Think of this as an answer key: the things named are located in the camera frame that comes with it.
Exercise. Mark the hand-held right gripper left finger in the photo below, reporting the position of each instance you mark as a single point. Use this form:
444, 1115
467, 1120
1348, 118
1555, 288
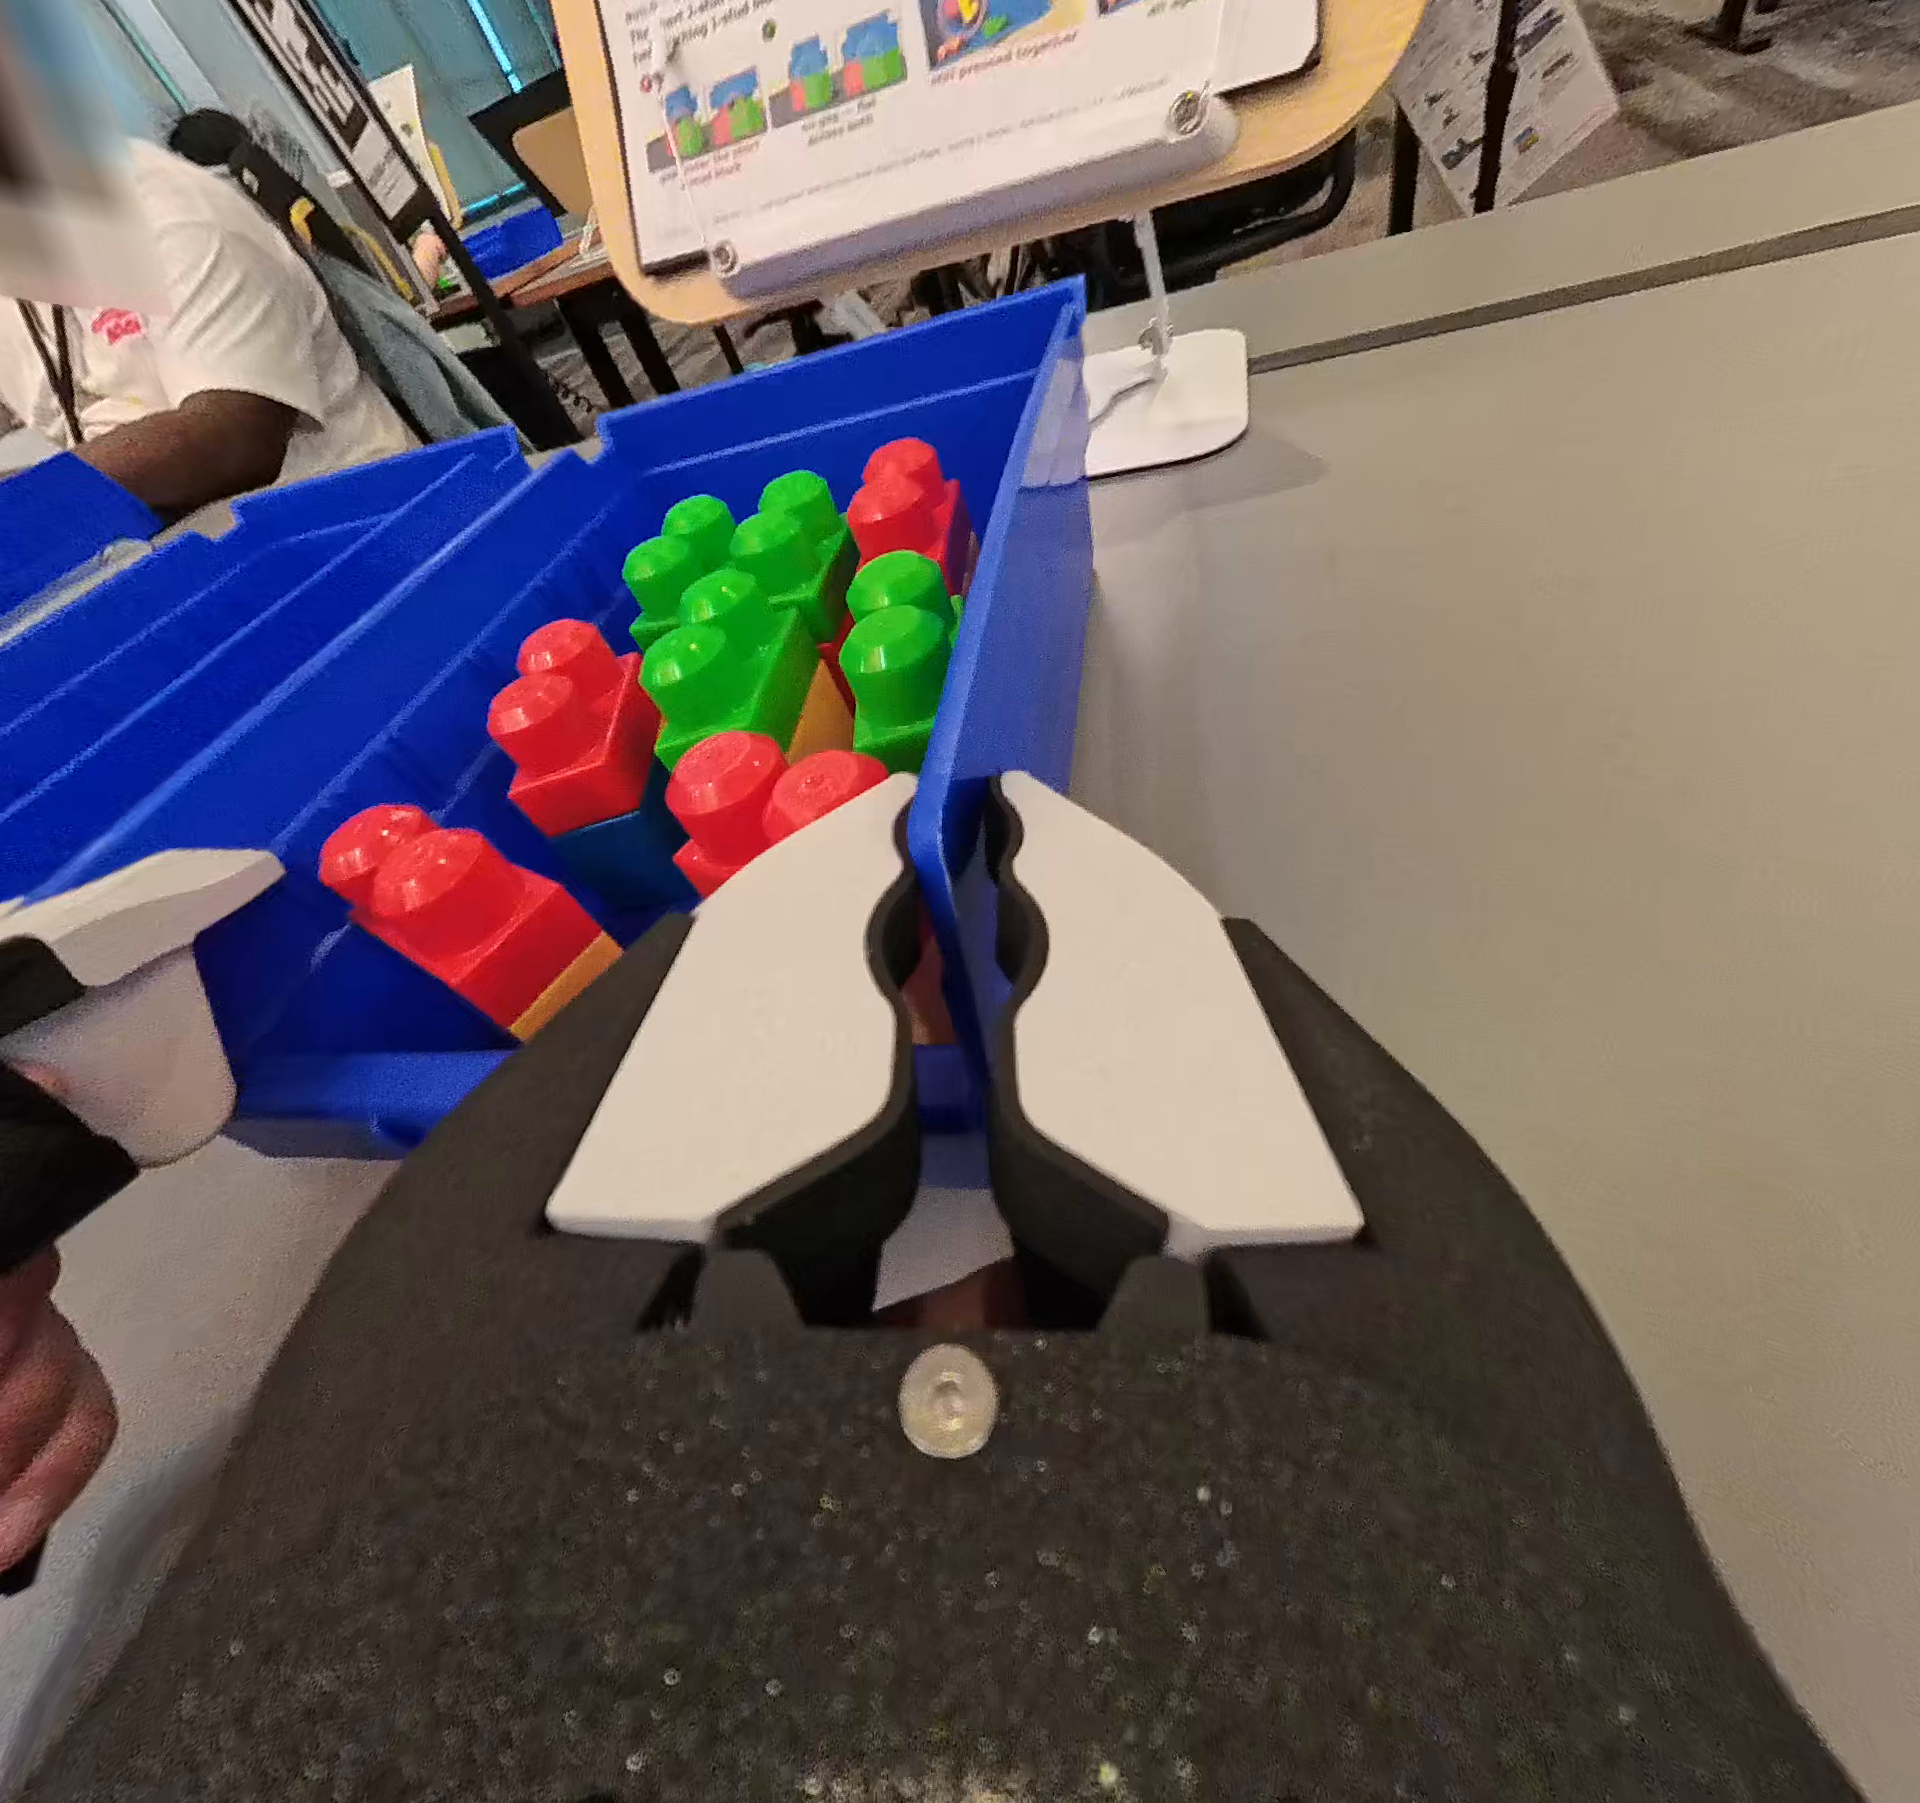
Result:
720, 1053

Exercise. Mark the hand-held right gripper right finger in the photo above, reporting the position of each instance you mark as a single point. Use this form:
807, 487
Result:
1184, 1053

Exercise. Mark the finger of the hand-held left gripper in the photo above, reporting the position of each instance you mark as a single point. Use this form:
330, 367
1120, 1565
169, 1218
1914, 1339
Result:
151, 911

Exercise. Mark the pile of toy blocks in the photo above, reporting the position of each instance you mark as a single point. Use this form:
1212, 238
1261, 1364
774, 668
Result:
720, 679

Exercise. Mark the blue plastic bin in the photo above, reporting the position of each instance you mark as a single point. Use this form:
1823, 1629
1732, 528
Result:
1020, 633
516, 242
76, 528

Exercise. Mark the grey desk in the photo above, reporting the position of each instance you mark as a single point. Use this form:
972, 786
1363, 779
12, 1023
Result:
1500, 783

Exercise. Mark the person's left hand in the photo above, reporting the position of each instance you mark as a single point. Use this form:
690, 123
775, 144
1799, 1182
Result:
52, 1413

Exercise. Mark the blue denim jacket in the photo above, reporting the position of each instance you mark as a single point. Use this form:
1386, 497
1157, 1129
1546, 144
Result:
407, 349

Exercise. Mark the black and white patterned poster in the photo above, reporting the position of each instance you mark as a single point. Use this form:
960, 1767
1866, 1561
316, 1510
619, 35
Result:
300, 20

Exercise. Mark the wooden board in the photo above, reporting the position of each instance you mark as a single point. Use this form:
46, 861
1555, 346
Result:
1351, 65

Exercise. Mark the printed floor sign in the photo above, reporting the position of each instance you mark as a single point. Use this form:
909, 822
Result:
1559, 78

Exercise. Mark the printed instruction sheet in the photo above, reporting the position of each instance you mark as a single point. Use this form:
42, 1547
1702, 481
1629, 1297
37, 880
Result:
778, 5

